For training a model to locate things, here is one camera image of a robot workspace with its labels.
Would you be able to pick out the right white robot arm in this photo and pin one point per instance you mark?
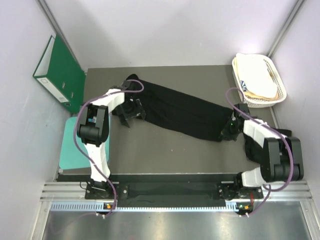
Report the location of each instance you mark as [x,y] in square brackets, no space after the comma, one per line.
[276,151]

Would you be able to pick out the folded black t-shirt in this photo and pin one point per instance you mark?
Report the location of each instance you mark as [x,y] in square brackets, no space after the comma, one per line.
[254,152]

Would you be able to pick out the teal cutting board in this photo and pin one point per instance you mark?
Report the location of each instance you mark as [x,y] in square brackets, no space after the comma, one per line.
[70,157]

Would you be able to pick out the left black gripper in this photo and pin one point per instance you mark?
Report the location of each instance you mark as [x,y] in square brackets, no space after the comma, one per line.
[136,112]

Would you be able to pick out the white cable duct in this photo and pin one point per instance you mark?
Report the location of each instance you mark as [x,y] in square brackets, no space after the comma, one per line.
[104,207]

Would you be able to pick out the aluminium frame rail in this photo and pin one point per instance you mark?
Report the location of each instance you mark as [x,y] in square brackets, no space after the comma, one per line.
[75,191]

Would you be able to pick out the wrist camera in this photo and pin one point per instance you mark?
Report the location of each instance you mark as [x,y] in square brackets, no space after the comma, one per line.
[128,85]
[243,107]

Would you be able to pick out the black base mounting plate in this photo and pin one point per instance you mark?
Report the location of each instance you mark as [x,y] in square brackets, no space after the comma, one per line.
[170,193]

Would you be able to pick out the white marker with blue cap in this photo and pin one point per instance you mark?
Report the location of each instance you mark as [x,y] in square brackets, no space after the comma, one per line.
[92,120]

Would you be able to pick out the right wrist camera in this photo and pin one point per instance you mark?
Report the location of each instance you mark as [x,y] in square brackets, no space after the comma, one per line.
[243,107]

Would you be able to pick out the white t-shirt in basket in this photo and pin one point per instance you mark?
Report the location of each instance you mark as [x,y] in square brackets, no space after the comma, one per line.
[254,72]

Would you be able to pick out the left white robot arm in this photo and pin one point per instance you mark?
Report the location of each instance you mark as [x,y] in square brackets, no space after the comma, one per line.
[90,135]

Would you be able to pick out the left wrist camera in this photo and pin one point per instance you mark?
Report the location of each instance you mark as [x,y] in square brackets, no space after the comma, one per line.
[128,85]

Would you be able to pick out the white plastic basket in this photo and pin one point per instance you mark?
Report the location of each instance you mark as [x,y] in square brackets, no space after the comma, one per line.
[276,79]

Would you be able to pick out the black t-shirt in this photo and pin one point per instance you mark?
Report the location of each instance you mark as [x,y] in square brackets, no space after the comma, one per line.
[180,112]
[254,152]

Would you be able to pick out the green ring binder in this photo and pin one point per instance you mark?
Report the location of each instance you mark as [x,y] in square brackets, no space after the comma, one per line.
[60,74]

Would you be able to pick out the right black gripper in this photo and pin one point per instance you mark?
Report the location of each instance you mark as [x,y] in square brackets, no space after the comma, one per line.
[225,134]

